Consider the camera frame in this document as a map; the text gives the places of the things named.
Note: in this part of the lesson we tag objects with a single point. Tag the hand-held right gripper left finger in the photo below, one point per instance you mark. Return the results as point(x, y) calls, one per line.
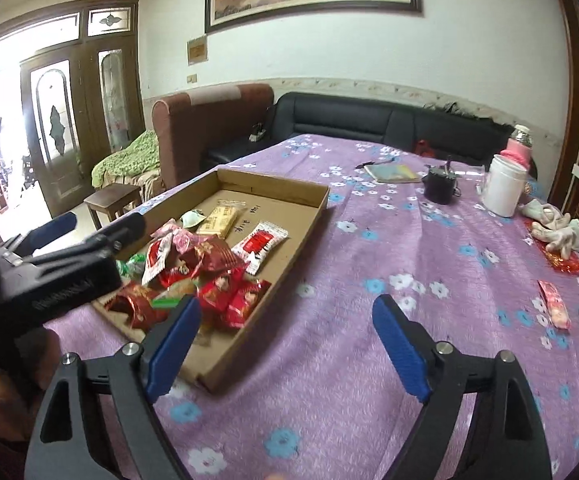
point(174, 352)

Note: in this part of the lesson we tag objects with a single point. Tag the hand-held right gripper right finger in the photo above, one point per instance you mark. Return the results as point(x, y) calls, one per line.
point(399, 347)

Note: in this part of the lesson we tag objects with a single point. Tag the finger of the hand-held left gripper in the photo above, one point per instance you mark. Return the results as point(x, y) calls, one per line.
point(54, 225)
point(119, 230)

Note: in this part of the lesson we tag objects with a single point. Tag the green candy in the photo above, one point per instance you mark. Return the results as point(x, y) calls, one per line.
point(192, 218)
point(129, 266)

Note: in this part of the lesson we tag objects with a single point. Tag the red candy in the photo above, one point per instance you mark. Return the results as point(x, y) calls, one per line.
point(249, 300)
point(217, 295)

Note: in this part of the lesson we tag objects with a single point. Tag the yellow biscuit packet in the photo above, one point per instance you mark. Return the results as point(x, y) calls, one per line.
point(219, 220)

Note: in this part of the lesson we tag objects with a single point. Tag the white sachet with red print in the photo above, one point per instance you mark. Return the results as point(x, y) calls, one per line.
point(259, 247)

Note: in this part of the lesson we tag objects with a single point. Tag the shallow cardboard box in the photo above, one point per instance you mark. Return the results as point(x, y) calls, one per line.
point(279, 210)

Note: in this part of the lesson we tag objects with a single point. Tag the wooden stool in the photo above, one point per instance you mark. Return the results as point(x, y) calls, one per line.
point(111, 197)

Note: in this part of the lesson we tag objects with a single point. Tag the green blanket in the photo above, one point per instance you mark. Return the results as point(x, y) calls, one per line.
point(124, 157)

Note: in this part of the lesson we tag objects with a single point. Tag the purple floral tablecloth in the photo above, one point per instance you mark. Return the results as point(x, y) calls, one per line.
point(419, 260)

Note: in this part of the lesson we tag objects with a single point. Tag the wooden glass door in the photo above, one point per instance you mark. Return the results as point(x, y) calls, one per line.
point(54, 125)

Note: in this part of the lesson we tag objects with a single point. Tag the brown armchair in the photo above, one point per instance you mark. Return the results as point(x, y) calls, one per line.
point(194, 130)

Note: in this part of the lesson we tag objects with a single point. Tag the pink cartoon snack packet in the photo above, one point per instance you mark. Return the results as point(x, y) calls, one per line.
point(554, 305)

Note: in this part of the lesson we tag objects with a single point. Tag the black cup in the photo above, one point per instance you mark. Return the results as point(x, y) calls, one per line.
point(439, 185)

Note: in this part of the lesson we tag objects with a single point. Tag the yellow green notebook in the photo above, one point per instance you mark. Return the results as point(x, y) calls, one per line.
point(392, 174)

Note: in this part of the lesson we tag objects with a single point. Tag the white plastic jar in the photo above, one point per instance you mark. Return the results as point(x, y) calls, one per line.
point(502, 192)

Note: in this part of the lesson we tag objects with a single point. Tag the red gold paper packet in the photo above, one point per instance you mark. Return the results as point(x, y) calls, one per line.
point(567, 262)

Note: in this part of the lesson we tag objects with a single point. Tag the white work gloves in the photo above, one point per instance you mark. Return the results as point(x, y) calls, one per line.
point(554, 227)

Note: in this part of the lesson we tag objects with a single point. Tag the red bag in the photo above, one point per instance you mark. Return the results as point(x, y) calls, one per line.
point(424, 149)

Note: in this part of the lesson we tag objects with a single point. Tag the pink sleeved thermos bottle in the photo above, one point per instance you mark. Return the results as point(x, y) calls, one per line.
point(519, 147)

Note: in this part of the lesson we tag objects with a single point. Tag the black leather sofa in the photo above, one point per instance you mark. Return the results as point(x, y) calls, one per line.
point(349, 117)

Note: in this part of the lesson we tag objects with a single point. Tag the wall socket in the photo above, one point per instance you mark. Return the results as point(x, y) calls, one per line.
point(192, 78)

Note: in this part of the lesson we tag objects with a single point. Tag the wooden wall plaque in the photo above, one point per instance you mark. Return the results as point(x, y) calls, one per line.
point(197, 50)

